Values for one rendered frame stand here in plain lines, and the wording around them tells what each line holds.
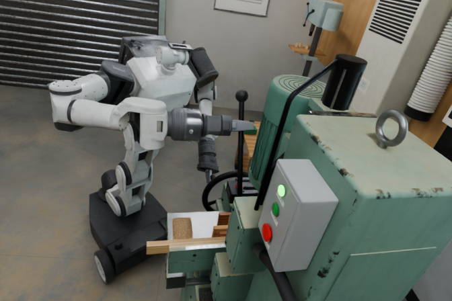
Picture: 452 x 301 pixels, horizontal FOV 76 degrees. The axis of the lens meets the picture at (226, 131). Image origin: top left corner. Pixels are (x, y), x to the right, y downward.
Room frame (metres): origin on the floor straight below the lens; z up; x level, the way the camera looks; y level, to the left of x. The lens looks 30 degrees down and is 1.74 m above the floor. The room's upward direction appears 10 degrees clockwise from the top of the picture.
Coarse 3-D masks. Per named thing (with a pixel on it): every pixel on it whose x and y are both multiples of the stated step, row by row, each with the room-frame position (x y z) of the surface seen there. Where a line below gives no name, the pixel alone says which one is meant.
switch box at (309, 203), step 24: (288, 168) 0.37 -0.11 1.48; (312, 168) 0.39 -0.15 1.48; (288, 192) 0.33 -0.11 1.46; (312, 192) 0.32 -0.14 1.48; (264, 216) 0.38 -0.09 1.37; (288, 216) 0.32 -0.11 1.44; (312, 216) 0.31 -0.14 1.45; (288, 240) 0.30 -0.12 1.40; (312, 240) 0.31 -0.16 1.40; (288, 264) 0.31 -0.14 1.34
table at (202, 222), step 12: (216, 204) 0.91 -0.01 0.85; (168, 216) 0.76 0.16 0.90; (180, 216) 0.77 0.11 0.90; (192, 216) 0.78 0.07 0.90; (204, 216) 0.79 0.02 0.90; (216, 216) 0.80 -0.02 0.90; (168, 228) 0.70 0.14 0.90; (192, 228) 0.72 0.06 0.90; (204, 228) 0.73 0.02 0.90; (168, 264) 0.58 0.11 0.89; (180, 264) 0.58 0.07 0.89; (192, 264) 0.60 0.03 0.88; (204, 264) 0.61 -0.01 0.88
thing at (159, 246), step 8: (168, 240) 0.63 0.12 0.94; (176, 240) 0.63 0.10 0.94; (184, 240) 0.64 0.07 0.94; (192, 240) 0.64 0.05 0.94; (200, 240) 0.65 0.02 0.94; (208, 240) 0.65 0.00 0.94; (216, 240) 0.66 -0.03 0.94; (152, 248) 0.59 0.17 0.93; (160, 248) 0.60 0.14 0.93; (168, 248) 0.61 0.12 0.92
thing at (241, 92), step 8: (240, 96) 0.71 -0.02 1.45; (240, 104) 0.71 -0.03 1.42; (240, 112) 0.70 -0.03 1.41; (240, 136) 0.66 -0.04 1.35; (240, 144) 0.65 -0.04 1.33; (240, 152) 0.64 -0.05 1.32; (240, 160) 0.63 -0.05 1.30; (240, 168) 0.62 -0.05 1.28; (240, 176) 0.61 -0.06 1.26; (240, 184) 0.60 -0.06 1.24; (240, 192) 0.59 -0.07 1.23
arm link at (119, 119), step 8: (120, 104) 0.63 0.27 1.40; (128, 104) 0.63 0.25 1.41; (136, 104) 0.63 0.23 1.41; (144, 104) 0.64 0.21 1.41; (152, 104) 0.64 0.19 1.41; (160, 104) 0.65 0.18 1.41; (112, 112) 0.63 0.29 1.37; (120, 112) 0.63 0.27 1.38; (128, 112) 0.68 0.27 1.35; (144, 112) 0.63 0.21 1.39; (152, 112) 0.63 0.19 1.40; (160, 112) 0.64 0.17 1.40; (112, 120) 0.63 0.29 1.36; (120, 120) 0.64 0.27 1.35; (128, 120) 0.68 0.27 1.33; (112, 128) 0.63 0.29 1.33; (120, 128) 0.63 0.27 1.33
